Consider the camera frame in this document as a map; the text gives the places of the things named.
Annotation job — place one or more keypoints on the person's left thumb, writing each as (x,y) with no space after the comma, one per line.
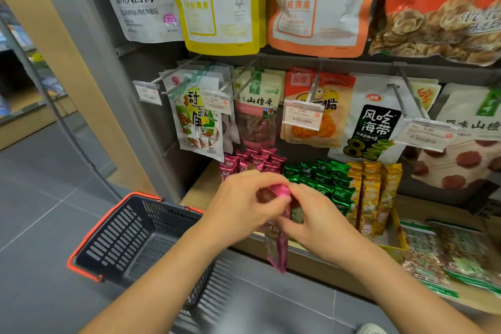
(274,204)

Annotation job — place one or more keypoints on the row of yellow snack sticks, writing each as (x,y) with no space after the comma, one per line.
(372,196)

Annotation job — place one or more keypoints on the white hawthorn slices bag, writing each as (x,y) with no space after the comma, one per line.
(469,161)

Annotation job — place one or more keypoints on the orange dried fruit bag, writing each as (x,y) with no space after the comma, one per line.
(336,114)

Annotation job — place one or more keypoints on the person's left hand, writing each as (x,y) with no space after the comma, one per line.
(231,208)

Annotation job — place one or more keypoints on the metal display hook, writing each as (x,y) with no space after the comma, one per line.
(415,95)
(238,74)
(176,68)
(315,81)

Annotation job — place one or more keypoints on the grey shopping basket orange rim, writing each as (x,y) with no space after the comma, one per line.
(129,236)

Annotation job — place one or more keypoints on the white seaweed snack bag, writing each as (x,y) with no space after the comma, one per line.
(372,126)

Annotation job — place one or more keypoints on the wooden display shelf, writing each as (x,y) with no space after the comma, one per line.
(430,208)

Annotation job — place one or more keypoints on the yellow-edged dried fruit bag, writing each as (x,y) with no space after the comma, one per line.
(223,9)

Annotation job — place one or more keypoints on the person's right hand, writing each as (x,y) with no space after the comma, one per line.
(325,228)

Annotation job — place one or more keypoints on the pile of green candy packs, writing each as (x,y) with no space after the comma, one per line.
(325,181)

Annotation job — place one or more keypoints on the clear price tag holder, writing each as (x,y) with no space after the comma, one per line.
(302,114)
(148,93)
(424,135)
(216,102)

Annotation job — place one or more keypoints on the background store shelf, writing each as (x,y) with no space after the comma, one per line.
(23,83)

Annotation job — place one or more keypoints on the green-label hawthorn strip bag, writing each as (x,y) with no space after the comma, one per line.
(258,118)

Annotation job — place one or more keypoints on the person's right forearm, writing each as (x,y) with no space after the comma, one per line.
(403,298)

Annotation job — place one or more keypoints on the orange-edged nut bag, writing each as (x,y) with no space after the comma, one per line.
(321,9)

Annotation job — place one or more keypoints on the black plastic crate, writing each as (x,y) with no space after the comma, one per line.
(487,200)

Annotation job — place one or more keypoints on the person's white shoe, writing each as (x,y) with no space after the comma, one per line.
(372,329)

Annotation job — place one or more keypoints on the pile of pink candy packs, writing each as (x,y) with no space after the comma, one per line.
(254,161)

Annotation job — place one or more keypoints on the green-trim nut packet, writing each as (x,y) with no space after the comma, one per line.
(469,255)
(424,259)

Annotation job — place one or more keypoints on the yellow cardboard display box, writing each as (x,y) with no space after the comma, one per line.
(397,241)

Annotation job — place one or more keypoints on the pink snack packet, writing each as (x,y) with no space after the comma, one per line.
(280,247)

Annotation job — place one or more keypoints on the white tamarind pouch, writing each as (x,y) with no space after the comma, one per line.
(195,126)

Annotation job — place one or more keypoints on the person's left forearm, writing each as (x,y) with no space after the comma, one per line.
(156,286)

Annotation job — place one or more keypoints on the red dried slices bag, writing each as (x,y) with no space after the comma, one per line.
(442,20)

